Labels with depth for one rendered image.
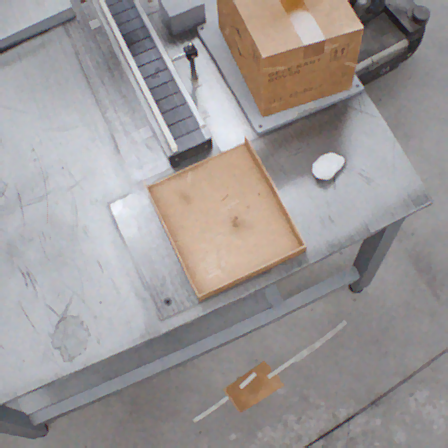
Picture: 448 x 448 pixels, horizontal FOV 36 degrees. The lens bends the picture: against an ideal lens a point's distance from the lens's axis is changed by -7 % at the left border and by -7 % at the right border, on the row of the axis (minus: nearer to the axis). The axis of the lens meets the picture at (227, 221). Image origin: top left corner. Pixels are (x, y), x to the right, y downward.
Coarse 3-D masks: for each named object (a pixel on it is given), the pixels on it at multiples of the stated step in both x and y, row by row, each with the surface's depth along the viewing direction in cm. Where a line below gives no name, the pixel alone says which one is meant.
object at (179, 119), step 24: (120, 0) 184; (120, 24) 181; (144, 24) 181; (144, 48) 178; (144, 72) 175; (168, 72) 175; (144, 96) 173; (168, 96) 173; (168, 120) 170; (192, 120) 170; (192, 144) 168
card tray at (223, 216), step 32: (224, 160) 171; (256, 160) 169; (160, 192) 169; (192, 192) 168; (224, 192) 168; (256, 192) 168; (192, 224) 166; (224, 224) 166; (256, 224) 165; (288, 224) 165; (192, 256) 163; (224, 256) 163; (256, 256) 163; (288, 256) 160; (224, 288) 159
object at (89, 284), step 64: (0, 64) 185; (64, 64) 183; (0, 128) 177; (64, 128) 176; (128, 128) 175; (320, 128) 174; (384, 128) 173; (0, 192) 171; (64, 192) 170; (128, 192) 170; (320, 192) 168; (384, 192) 167; (0, 256) 165; (64, 256) 165; (128, 256) 164; (320, 256) 163; (0, 320) 160; (64, 320) 159; (128, 320) 159; (192, 320) 159; (0, 384) 154
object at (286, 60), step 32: (224, 0) 162; (256, 0) 153; (288, 0) 153; (320, 0) 153; (224, 32) 178; (256, 32) 150; (288, 32) 150; (320, 32) 149; (352, 32) 150; (256, 64) 156; (288, 64) 154; (320, 64) 158; (352, 64) 163; (256, 96) 170; (288, 96) 167; (320, 96) 173
